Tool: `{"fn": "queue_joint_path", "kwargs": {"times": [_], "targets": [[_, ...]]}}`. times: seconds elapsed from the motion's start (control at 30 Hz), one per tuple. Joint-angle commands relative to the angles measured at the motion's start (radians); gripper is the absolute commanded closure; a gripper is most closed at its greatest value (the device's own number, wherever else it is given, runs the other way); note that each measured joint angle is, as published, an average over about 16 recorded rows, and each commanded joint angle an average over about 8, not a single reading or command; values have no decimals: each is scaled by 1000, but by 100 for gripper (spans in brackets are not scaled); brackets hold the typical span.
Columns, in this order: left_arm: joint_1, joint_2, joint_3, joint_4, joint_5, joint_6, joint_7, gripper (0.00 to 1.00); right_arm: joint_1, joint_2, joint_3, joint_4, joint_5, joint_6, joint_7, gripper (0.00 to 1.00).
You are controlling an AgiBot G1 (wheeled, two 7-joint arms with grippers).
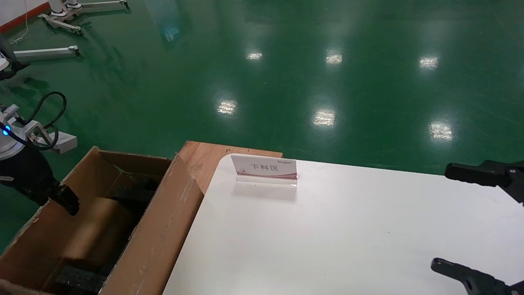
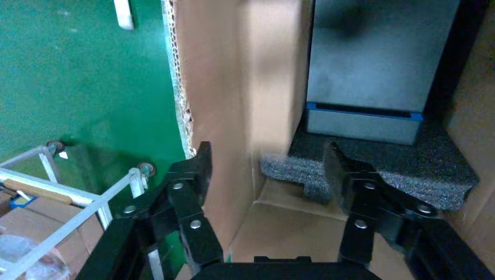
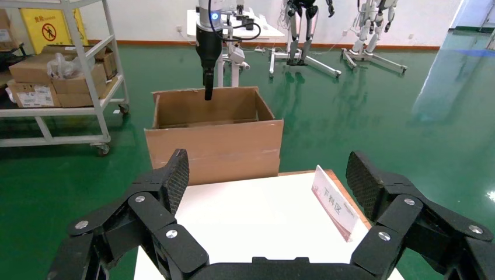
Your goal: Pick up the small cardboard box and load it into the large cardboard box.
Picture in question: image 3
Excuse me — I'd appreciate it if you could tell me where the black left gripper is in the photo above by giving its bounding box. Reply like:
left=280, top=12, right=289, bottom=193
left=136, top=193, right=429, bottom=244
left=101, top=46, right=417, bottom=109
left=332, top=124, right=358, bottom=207
left=195, top=26, right=224, bottom=102

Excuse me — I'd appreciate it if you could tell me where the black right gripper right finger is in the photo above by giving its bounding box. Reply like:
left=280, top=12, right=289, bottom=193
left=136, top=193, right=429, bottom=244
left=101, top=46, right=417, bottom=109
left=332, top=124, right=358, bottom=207
left=345, top=150, right=495, bottom=280

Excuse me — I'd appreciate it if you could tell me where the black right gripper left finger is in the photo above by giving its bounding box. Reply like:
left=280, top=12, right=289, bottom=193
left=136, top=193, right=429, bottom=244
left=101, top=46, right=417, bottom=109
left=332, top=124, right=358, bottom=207
left=46, top=148, right=211, bottom=280

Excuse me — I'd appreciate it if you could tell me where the large cardboard box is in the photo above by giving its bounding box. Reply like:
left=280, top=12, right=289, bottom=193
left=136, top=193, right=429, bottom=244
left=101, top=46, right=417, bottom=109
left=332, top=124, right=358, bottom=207
left=144, top=86, right=285, bottom=187

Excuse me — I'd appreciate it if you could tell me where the plain cardboard box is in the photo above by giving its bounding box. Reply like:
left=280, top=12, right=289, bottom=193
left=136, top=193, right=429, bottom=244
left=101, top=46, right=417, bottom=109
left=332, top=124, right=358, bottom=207
left=8, top=54, right=55, bottom=85
left=52, top=64, right=109, bottom=109
left=41, top=44, right=118, bottom=80

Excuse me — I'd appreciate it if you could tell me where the labelled cardboard box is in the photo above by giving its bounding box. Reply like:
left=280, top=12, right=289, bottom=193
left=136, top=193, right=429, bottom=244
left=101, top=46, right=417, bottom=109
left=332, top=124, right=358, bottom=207
left=0, top=9, right=19, bottom=51
left=6, top=79, right=62, bottom=109

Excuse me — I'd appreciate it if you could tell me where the white red table sign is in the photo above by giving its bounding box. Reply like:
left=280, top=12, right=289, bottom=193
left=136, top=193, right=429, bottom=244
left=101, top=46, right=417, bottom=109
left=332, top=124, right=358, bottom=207
left=311, top=165, right=360, bottom=243

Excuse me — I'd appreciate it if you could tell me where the white floor stand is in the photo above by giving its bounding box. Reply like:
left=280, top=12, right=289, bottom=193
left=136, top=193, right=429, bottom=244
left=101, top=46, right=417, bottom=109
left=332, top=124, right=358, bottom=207
left=269, top=46, right=343, bottom=80
left=341, top=47, right=409, bottom=76

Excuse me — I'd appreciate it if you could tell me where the dark humanoid robot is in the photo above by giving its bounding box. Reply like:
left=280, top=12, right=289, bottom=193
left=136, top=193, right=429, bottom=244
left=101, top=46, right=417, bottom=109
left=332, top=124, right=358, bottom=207
left=284, top=0, right=335, bottom=67

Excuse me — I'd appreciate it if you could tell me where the white shelf cart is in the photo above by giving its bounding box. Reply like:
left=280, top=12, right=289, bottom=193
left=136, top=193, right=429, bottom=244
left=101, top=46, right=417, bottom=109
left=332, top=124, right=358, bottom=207
left=0, top=0, right=130, bottom=158

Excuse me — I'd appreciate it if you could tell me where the clear plastic bag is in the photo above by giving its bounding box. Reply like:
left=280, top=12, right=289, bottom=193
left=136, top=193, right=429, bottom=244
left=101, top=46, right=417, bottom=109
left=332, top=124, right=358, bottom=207
left=46, top=52, right=85, bottom=80

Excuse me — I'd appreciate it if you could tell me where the white humanoid robot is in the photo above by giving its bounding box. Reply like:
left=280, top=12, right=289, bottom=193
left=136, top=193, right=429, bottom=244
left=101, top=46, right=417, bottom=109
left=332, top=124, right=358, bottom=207
left=355, top=0, right=399, bottom=55

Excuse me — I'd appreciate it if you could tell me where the yellow warning sign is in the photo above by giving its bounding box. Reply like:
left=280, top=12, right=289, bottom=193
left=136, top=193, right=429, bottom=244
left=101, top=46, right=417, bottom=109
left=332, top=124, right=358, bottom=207
left=19, top=8, right=89, bottom=55

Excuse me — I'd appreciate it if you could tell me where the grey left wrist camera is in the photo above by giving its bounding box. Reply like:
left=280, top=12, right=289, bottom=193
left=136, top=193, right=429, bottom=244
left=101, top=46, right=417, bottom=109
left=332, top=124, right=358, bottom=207
left=228, top=43, right=251, bottom=71

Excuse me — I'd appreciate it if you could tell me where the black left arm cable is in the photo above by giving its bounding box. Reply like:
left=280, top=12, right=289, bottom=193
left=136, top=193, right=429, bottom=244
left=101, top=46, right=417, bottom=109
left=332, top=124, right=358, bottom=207
left=208, top=0, right=262, bottom=43

